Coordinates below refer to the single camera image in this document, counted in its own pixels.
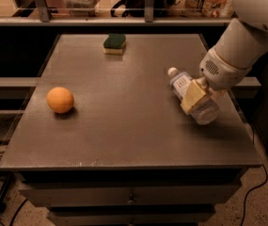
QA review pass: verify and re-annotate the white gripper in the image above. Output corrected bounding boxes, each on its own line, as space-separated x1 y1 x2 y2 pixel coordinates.
181 47 251 115

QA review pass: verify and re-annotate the blue clear plastic bottle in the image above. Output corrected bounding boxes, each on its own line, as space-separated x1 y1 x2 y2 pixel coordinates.
167 67 219 125

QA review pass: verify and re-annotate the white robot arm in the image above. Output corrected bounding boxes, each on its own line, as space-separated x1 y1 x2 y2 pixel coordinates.
181 0 268 114

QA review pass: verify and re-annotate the green yellow sponge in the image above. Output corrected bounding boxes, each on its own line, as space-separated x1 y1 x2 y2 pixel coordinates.
103 34 126 55

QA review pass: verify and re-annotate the printed food bag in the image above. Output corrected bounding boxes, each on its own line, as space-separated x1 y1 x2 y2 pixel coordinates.
181 0 234 18

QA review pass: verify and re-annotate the grey drawer cabinet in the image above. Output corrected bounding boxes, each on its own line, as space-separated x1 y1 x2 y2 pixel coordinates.
0 34 260 226

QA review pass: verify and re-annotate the black bag on shelf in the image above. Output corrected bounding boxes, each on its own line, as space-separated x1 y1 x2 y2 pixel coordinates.
110 0 179 17

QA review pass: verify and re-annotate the orange ball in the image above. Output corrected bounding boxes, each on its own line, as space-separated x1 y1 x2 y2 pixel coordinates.
46 87 74 114

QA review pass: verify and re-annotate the clear plastic box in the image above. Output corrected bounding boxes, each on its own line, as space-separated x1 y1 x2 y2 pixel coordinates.
64 0 100 16

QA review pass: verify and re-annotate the black cable right floor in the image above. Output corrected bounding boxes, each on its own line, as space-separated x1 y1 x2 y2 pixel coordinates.
239 122 268 226

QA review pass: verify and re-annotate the metal shelf rail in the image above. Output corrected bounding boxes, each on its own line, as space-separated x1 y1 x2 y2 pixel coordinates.
0 0 232 27

